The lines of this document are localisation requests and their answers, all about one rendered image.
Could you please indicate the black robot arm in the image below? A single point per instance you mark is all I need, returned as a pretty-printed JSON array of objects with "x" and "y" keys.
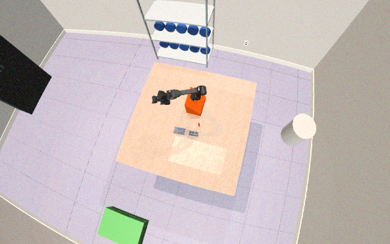
[{"x": 195, "y": 93}]

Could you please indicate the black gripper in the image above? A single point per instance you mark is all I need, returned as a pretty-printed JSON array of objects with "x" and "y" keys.
[{"x": 163, "y": 101}]

